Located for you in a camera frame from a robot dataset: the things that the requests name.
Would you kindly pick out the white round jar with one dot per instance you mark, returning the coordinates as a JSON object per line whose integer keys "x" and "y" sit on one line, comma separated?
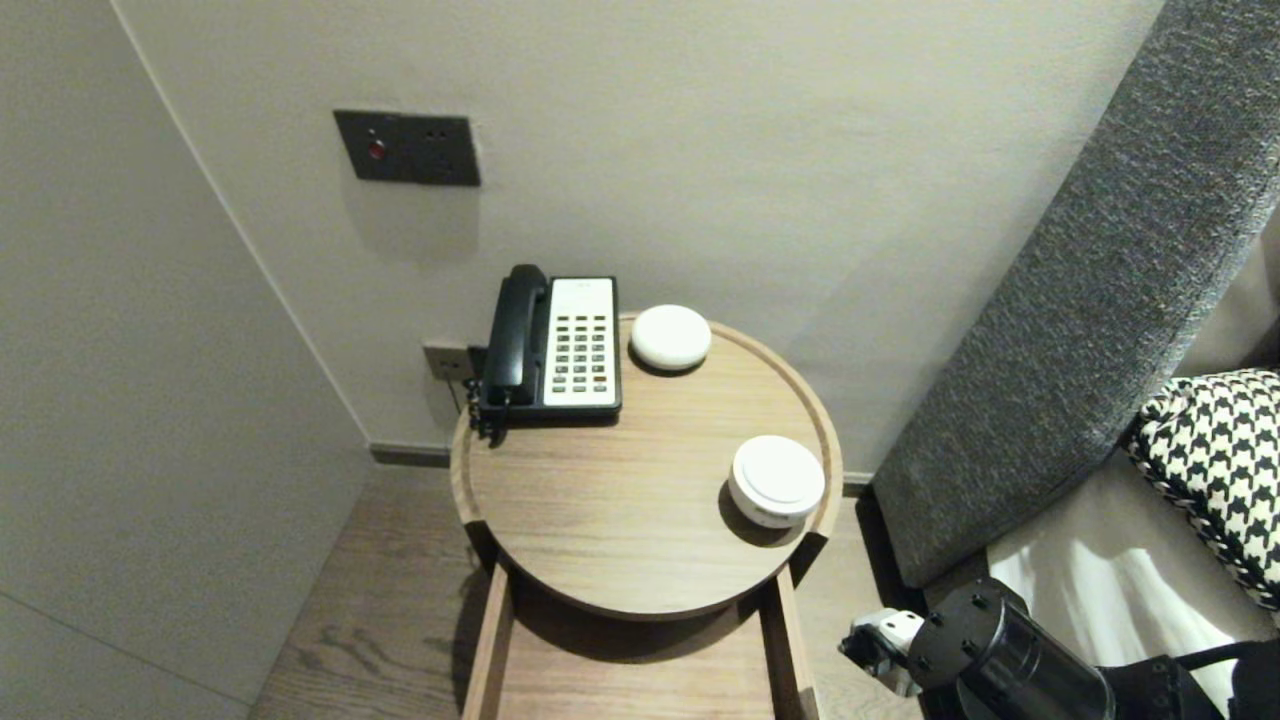
{"x": 777, "y": 478}

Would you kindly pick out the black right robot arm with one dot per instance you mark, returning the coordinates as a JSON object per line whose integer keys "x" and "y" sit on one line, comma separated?
{"x": 1000, "y": 650}

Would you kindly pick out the flat white round puck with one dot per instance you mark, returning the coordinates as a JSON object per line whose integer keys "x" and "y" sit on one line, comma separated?
{"x": 671, "y": 338}

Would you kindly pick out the black and white desk telephone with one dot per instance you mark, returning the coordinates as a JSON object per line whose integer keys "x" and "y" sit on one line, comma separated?
{"x": 582, "y": 340}

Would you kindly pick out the black telephone handset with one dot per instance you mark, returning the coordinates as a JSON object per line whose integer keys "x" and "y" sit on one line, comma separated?
{"x": 514, "y": 330}

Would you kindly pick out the round wooden side table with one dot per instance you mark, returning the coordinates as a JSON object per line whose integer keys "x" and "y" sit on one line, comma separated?
{"x": 620, "y": 500}

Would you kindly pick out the grey fabric headboard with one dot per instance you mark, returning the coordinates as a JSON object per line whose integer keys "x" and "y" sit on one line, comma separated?
{"x": 1080, "y": 300}

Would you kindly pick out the white bed sheet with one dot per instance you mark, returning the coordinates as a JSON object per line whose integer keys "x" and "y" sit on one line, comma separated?
{"x": 1130, "y": 580}

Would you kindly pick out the black white houndstooth pillow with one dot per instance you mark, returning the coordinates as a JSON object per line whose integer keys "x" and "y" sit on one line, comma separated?
{"x": 1220, "y": 450}

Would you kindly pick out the beige wall data socket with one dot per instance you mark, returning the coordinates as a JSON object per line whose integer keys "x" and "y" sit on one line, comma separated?
{"x": 445, "y": 362}

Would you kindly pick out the dark wall switch panel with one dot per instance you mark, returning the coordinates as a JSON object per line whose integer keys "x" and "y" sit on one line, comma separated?
{"x": 407, "y": 150}

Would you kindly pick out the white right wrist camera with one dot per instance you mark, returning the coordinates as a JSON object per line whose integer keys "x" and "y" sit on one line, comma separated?
{"x": 890, "y": 632}

